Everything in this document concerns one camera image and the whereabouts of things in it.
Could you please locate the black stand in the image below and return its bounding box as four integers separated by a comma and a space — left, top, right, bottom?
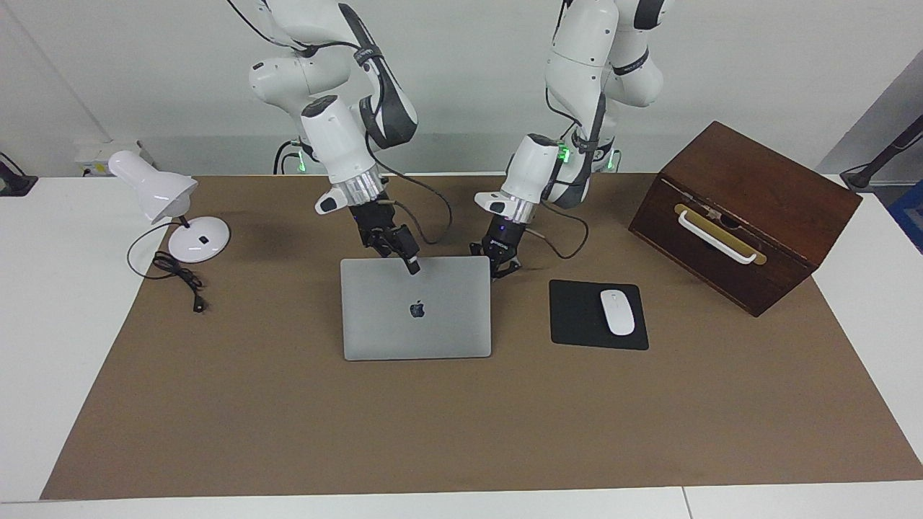
840, 115, 923, 192

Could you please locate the brown table mat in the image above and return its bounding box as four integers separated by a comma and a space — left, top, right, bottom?
40, 172, 923, 500

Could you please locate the white power strip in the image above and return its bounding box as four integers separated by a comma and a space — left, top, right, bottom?
74, 139, 154, 177

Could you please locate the white box handle brass plate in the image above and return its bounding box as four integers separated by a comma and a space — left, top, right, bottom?
674, 204, 767, 266

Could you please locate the white desk lamp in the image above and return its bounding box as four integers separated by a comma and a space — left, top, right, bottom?
108, 150, 231, 264

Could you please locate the blue object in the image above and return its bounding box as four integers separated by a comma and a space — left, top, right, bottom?
888, 180, 923, 253

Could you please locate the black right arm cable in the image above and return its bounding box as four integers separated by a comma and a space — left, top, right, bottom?
229, 0, 454, 246

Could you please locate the black clamp mount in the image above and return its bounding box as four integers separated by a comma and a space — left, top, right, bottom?
0, 153, 38, 197

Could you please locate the white computer mouse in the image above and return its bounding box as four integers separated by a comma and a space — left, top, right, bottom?
600, 289, 636, 337

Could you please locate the black right base cable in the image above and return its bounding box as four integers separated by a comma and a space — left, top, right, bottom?
273, 139, 302, 175

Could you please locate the black lamp power cable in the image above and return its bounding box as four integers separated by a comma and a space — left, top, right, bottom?
127, 221, 208, 314

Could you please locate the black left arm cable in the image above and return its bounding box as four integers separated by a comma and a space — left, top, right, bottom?
526, 86, 606, 260

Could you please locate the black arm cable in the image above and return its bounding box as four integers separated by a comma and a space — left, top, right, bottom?
229, 0, 454, 246
526, 86, 606, 260

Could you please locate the black mouse pad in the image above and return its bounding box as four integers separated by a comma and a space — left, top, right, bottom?
549, 279, 650, 351

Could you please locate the silver grey laptop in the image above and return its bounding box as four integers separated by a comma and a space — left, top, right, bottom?
340, 257, 493, 361

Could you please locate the dark brown wooden box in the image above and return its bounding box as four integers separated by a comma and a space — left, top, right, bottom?
628, 120, 863, 318

